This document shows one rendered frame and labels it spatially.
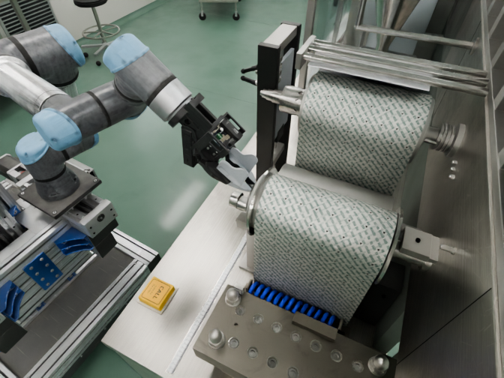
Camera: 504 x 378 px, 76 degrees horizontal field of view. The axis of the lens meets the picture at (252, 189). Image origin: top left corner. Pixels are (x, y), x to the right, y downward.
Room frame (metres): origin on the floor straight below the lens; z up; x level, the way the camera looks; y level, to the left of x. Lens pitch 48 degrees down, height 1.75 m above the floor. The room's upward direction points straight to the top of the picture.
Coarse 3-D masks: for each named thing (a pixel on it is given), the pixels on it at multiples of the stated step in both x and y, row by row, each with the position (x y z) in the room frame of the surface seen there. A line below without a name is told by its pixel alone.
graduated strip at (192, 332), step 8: (240, 248) 0.53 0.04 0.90; (232, 256) 0.50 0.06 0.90; (232, 264) 0.48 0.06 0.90; (224, 272) 0.45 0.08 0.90; (224, 280) 0.42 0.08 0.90; (216, 288) 0.40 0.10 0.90; (208, 296) 0.38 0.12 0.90; (216, 296) 0.38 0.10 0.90; (208, 304) 0.35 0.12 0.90; (200, 312) 0.33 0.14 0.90; (200, 320) 0.31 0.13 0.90; (192, 328) 0.29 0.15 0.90; (192, 336) 0.27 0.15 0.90; (184, 344) 0.25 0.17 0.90; (176, 352) 0.23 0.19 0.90; (184, 352) 0.23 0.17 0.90; (176, 360) 0.22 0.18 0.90; (168, 368) 0.20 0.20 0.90; (176, 368) 0.20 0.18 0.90
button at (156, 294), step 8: (152, 280) 0.41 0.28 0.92; (160, 280) 0.41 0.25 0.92; (152, 288) 0.39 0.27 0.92; (160, 288) 0.39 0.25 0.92; (168, 288) 0.39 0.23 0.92; (144, 296) 0.37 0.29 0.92; (152, 296) 0.37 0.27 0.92; (160, 296) 0.37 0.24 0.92; (168, 296) 0.37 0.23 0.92; (152, 304) 0.34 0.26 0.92; (160, 304) 0.34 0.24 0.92
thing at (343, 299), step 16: (256, 256) 0.36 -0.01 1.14; (272, 256) 0.35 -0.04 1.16; (256, 272) 0.36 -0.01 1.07; (272, 272) 0.34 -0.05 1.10; (288, 272) 0.33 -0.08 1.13; (304, 272) 0.32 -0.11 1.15; (272, 288) 0.34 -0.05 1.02; (288, 288) 0.33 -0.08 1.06; (304, 288) 0.31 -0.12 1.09; (320, 288) 0.30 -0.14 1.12; (336, 288) 0.29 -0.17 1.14; (352, 288) 0.27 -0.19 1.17; (320, 304) 0.29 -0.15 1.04; (336, 304) 0.28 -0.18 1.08; (352, 304) 0.27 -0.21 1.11; (336, 320) 0.27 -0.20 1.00
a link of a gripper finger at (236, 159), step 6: (234, 150) 0.49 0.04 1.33; (228, 156) 0.49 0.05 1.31; (234, 156) 0.50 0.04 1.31; (240, 156) 0.49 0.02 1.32; (246, 156) 0.48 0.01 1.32; (252, 156) 0.48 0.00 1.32; (228, 162) 0.49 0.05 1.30; (234, 162) 0.48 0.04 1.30; (240, 162) 0.49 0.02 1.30; (246, 162) 0.48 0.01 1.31; (252, 162) 0.48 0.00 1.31; (246, 168) 0.48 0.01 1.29; (252, 168) 0.48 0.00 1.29; (252, 174) 0.48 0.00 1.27; (246, 180) 0.47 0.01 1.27; (252, 180) 0.47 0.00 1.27
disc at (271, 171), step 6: (270, 168) 0.45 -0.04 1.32; (264, 174) 0.43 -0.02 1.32; (270, 174) 0.45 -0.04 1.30; (264, 180) 0.42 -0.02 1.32; (258, 186) 0.40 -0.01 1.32; (258, 192) 0.40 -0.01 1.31; (252, 204) 0.38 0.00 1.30; (252, 210) 0.37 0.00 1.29; (252, 216) 0.37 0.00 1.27; (252, 228) 0.37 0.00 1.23; (252, 234) 0.37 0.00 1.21
